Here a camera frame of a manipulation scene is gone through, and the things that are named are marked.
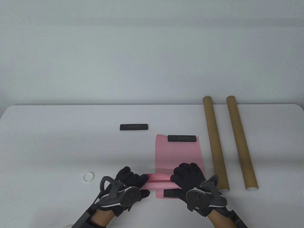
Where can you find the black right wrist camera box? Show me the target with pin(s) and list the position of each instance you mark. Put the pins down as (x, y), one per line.
(237, 219)

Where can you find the pink paper sheet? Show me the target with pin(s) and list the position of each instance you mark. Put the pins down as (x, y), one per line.
(178, 154)
(159, 178)

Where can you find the brown cardboard mailing tube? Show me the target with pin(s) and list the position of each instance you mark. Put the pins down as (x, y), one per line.
(239, 142)
(215, 142)

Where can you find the grey hand controller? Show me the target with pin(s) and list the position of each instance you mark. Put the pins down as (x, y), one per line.
(198, 198)
(129, 196)

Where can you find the black rectangular paperweight bar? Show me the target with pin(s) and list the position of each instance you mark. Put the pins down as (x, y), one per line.
(134, 127)
(172, 193)
(182, 138)

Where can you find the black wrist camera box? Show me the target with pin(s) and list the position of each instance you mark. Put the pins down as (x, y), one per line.
(83, 218)
(237, 219)

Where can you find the person's left forearm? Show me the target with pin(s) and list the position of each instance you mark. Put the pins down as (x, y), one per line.
(102, 218)

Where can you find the grey left hand controller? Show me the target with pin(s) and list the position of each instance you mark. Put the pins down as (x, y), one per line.
(129, 196)

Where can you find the person's left hand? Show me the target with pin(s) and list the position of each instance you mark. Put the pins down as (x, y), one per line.
(129, 178)

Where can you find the person's right forearm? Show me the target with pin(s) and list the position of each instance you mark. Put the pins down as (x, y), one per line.
(220, 220)

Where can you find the white plastic tube cap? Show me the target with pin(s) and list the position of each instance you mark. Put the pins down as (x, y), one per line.
(88, 177)

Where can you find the person's right hand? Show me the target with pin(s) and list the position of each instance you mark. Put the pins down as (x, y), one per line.
(190, 173)

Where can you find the grey right hand controller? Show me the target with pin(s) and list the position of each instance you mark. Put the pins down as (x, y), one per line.
(198, 198)

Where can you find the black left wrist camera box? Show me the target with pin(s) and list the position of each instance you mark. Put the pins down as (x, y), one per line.
(83, 218)

